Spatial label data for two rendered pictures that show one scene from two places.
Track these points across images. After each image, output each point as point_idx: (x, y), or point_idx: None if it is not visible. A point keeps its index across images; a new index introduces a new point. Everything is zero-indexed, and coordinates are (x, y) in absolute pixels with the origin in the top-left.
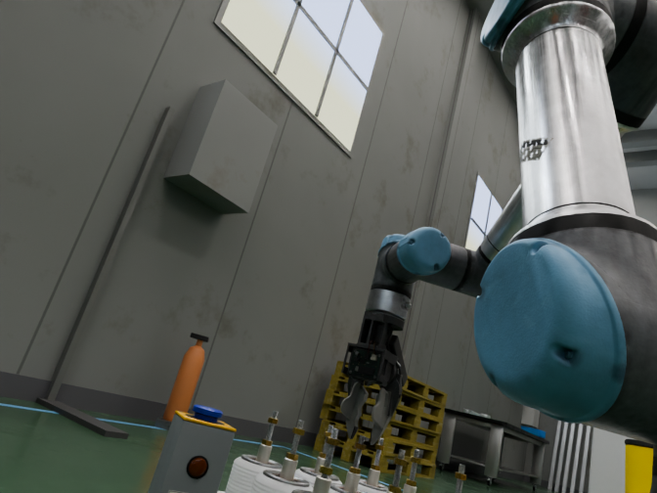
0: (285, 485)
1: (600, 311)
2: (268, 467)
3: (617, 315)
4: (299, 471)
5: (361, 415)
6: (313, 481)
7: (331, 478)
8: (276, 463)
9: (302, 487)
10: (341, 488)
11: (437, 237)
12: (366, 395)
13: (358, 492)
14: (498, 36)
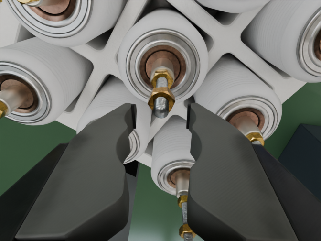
0: (131, 160)
1: None
2: (49, 112)
3: None
4: (39, 36)
5: (127, 128)
6: (81, 44)
7: (91, 10)
8: (12, 67)
9: (140, 148)
10: (145, 65)
11: None
12: (126, 203)
13: (170, 50)
14: None
